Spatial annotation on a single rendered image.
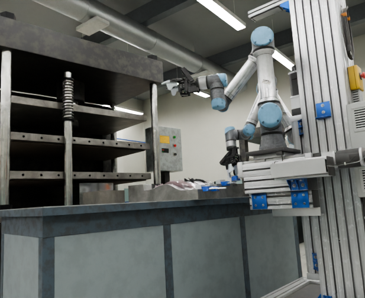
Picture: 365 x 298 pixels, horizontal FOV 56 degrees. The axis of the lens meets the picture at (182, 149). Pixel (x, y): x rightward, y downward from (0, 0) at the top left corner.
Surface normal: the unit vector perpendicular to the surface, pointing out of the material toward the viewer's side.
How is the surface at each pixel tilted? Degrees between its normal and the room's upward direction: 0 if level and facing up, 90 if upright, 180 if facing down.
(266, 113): 98
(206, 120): 90
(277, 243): 90
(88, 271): 90
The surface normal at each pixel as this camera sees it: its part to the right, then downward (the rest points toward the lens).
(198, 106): -0.61, -0.09
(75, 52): 0.65, -0.15
